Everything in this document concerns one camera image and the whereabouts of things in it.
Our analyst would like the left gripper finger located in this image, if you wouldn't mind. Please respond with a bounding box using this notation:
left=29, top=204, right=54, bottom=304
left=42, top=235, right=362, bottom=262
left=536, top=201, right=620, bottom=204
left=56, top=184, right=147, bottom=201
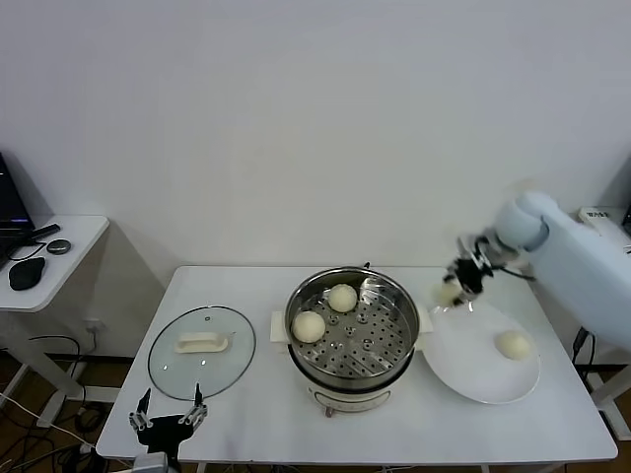
left=178, top=382, right=210, bottom=427
left=128, top=387, right=152, bottom=433

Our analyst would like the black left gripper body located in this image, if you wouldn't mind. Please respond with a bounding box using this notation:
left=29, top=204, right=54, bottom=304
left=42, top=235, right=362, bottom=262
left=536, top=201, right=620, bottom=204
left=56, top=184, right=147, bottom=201
left=137, top=414, right=201, bottom=454

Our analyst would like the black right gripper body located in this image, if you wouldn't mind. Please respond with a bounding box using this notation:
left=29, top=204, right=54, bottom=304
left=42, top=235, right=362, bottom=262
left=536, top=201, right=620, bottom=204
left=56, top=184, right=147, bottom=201
left=457, top=253, right=494, bottom=298

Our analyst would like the white steamed baozi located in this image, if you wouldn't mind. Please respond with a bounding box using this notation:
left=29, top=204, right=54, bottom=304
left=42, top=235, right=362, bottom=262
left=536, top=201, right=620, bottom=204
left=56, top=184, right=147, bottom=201
left=494, top=330, right=532, bottom=361
left=291, top=309, right=327, bottom=344
left=327, top=283, right=358, bottom=313
left=429, top=281, right=462, bottom=307

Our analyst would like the glass lid with cream handle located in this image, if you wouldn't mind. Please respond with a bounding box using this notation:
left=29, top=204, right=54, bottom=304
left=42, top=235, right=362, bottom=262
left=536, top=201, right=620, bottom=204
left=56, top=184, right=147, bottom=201
left=147, top=304, right=258, bottom=401

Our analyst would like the perforated steel steamer basket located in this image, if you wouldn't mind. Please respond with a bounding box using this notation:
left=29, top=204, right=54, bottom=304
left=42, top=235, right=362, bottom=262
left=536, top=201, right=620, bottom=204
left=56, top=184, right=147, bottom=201
left=269, top=266, right=435, bottom=390

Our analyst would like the white round plate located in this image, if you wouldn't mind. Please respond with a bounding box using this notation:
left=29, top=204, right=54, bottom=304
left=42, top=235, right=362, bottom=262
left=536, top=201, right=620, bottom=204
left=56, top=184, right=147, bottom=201
left=421, top=301, right=542, bottom=406

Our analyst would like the white side table with label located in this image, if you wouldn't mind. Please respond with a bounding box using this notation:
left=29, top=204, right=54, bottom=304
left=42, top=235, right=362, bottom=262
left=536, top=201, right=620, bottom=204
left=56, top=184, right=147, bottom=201
left=576, top=205, right=631, bottom=442

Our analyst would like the black computer mouse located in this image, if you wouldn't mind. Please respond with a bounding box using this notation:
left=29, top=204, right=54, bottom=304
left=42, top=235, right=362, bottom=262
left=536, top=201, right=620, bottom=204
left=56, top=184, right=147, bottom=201
left=8, top=256, right=47, bottom=292

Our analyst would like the black stick device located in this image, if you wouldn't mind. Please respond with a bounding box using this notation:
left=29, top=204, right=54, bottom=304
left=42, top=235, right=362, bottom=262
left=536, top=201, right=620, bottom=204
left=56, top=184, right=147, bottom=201
left=25, top=224, right=61, bottom=243

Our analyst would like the black laptop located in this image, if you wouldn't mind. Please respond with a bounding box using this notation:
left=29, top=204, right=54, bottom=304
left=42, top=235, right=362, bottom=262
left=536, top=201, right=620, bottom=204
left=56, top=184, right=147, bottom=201
left=0, top=150, right=36, bottom=271

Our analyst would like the black floor cable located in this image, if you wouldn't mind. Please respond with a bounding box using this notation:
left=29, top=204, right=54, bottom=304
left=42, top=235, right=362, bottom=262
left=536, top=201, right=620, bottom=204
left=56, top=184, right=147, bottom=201
left=28, top=336, right=83, bottom=369

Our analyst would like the black hanging cable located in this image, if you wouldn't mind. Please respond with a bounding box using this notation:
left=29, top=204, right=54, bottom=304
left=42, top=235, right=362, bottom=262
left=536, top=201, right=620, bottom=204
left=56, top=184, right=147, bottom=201
left=571, top=325, right=597, bottom=369

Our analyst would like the white floor cable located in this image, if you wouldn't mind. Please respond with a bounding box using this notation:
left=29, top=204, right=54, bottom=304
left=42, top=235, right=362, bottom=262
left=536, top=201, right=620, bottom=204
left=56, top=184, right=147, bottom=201
left=0, top=392, right=98, bottom=452

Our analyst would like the thin black desk cable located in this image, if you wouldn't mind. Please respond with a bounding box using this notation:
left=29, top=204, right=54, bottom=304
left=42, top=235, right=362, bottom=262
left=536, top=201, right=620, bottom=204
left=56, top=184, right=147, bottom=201
left=5, top=239, right=49, bottom=263

